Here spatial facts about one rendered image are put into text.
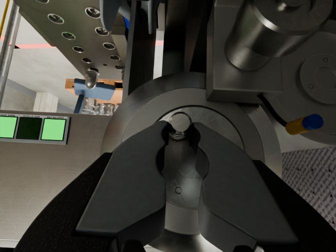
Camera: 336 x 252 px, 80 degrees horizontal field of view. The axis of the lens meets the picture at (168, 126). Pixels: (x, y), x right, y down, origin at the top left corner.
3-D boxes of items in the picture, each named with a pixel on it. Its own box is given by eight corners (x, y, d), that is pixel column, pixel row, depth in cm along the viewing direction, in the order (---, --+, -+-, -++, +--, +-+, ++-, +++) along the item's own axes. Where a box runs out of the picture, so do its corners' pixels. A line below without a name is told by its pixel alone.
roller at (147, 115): (263, 91, 17) (266, 241, 15) (205, 136, 42) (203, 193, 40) (127, 82, 17) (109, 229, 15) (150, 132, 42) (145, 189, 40)
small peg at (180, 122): (177, 138, 12) (164, 119, 12) (175, 143, 15) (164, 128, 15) (197, 125, 12) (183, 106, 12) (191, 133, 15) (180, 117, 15)
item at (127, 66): (142, -63, 22) (127, 101, 18) (154, 55, 45) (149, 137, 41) (137, -63, 22) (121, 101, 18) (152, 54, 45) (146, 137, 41)
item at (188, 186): (181, 234, 13) (121, 140, 15) (179, 225, 15) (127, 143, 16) (268, 169, 14) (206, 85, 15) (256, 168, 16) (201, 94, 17)
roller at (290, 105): (385, 20, 19) (409, 148, 17) (261, 103, 44) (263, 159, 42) (257, 14, 19) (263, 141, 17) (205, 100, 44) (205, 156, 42)
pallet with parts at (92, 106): (93, 99, 411) (90, 118, 403) (63, 78, 316) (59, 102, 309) (163, 99, 393) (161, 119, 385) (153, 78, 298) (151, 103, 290)
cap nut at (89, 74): (96, 69, 51) (94, 86, 50) (101, 75, 54) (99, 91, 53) (82, 68, 51) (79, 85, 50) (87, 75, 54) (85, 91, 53)
